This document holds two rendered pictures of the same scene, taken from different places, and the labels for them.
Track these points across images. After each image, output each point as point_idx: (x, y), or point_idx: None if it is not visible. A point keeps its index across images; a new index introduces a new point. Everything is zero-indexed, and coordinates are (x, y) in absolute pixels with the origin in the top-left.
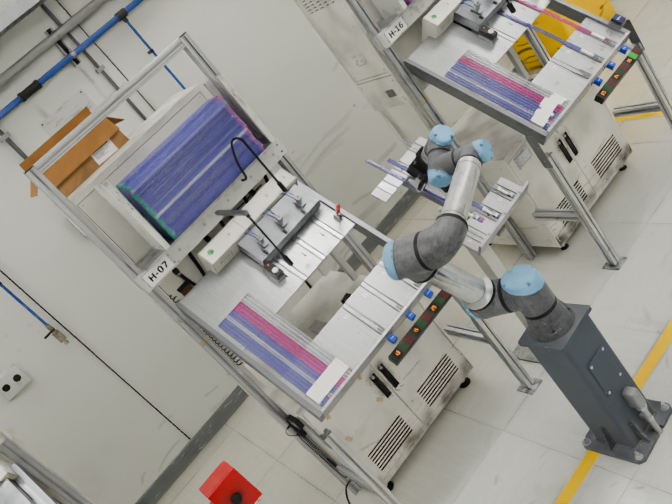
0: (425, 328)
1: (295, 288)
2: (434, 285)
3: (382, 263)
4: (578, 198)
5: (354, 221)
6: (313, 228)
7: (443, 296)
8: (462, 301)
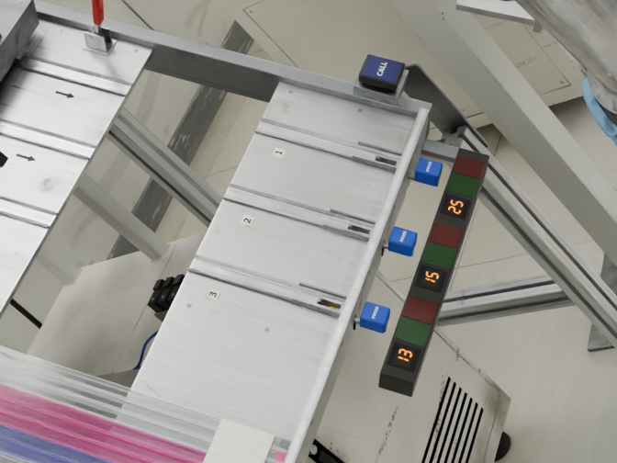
0: (453, 268)
1: (27, 254)
2: (563, 14)
3: (267, 127)
4: None
5: (151, 40)
6: (34, 84)
7: (470, 171)
8: (593, 113)
